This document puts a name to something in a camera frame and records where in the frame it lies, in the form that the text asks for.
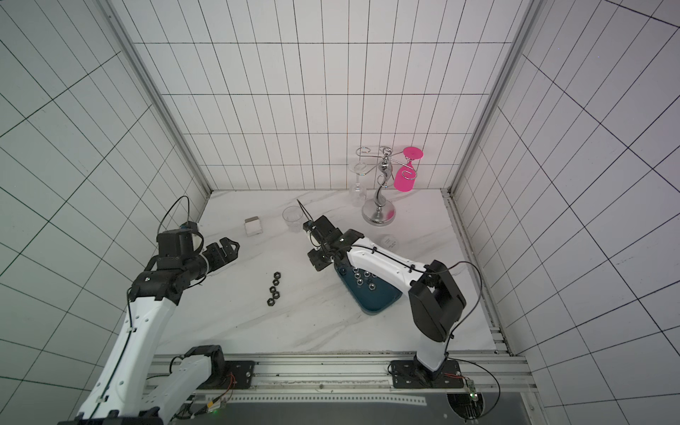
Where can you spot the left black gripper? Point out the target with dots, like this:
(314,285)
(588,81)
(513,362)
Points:
(219,258)

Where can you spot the clear wine glass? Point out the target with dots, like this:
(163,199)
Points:
(358,191)

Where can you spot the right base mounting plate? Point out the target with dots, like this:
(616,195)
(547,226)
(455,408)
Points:
(412,375)

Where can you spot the pink wine glass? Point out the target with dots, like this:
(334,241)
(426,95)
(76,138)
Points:
(404,179)

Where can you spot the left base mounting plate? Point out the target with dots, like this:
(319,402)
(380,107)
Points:
(234,375)

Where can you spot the base mounting plate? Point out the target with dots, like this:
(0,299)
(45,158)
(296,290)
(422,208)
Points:
(412,375)
(234,375)

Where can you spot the clear plastic cup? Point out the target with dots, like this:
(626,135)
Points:
(294,218)

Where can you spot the teal storage box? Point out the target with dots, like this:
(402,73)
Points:
(371,302)

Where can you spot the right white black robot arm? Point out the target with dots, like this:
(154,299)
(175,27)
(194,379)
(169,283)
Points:
(435,299)

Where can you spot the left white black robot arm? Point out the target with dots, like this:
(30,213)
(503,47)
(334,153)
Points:
(117,397)

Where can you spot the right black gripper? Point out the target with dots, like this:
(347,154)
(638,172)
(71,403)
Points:
(319,242)

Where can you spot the silver glass rack stand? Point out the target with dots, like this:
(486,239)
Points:
(384,162)

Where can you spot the small white cardboard box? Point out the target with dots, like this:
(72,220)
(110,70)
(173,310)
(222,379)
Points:
(253,226)

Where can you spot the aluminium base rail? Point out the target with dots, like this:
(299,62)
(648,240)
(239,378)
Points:
(364,377)

